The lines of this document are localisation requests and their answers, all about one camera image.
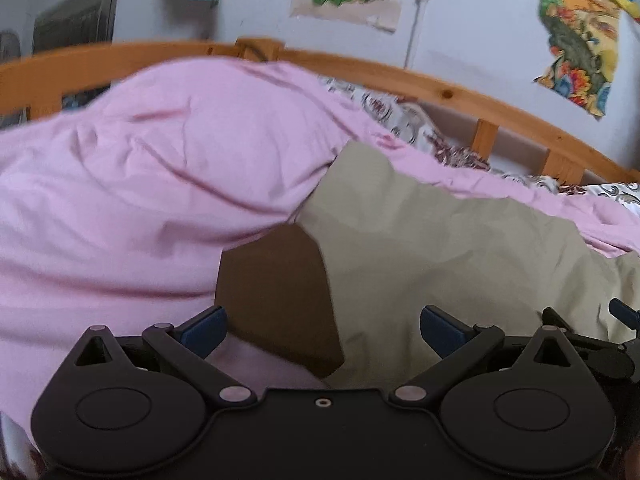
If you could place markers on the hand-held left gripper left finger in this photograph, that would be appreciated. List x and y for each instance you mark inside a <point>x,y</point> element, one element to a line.
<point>205,330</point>

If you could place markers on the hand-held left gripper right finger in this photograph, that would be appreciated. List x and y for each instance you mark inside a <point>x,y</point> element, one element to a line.
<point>442,331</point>

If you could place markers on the colourful landscape wall poster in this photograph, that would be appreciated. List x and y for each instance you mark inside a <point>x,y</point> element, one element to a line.
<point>580,45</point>

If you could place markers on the olive beige brown hooded jacket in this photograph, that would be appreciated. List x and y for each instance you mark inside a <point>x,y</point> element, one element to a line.
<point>425,240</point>

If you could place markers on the dark framed picture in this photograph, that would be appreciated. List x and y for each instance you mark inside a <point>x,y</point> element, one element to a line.
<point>75,20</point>

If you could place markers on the wooden bed frame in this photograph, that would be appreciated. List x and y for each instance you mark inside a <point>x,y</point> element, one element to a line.
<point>450,92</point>

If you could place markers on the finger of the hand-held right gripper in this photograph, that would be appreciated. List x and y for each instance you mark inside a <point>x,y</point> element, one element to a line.
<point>562,324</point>
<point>626,314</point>

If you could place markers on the pink blanket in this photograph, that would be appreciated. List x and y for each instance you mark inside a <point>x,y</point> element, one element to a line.
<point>125,185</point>

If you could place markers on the white wall pipe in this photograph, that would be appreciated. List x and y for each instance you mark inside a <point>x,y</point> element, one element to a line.
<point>417,15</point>

